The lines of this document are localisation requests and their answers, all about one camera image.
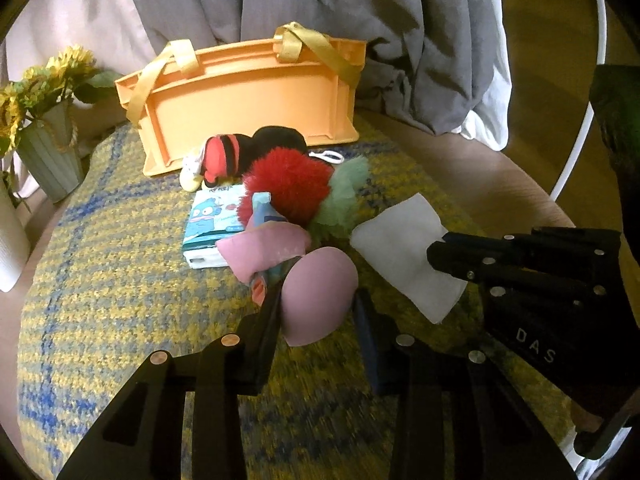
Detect white cloth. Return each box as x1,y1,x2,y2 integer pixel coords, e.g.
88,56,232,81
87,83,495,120
350,193,466,324

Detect pink soft pouch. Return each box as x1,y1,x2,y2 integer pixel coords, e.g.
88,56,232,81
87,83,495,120
216,221,358,347

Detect green fuzzy soft toy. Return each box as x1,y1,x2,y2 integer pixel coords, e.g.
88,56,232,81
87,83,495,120
308,156,370,242

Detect blue cartoon tissue pack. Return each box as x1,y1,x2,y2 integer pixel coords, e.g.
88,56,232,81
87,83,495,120
182,183,246,269

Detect red fluffy pompom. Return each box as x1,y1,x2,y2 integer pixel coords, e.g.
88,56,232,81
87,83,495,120
239,148,334,228

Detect black mouse plush toy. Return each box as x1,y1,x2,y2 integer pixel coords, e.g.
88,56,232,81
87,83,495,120
178,126,346,193

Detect yellow blue plaid mat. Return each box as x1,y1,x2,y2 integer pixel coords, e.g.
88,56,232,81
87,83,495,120
16,114,576,480

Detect grey curtain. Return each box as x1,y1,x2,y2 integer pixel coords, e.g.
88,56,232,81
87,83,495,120
134,0,512,150

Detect grey ribbed vase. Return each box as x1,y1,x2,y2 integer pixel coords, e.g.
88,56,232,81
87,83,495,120
17,100,85,204

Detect orange plastic storage crate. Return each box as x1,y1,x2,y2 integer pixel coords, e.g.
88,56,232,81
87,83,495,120
115,22,367,177

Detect yellow artificial sunflower bouquet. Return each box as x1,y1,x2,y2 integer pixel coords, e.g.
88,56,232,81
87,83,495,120
1,44,122,156

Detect white sheer curtain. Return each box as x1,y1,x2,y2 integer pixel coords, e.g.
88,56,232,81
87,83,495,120
1,0,155,82

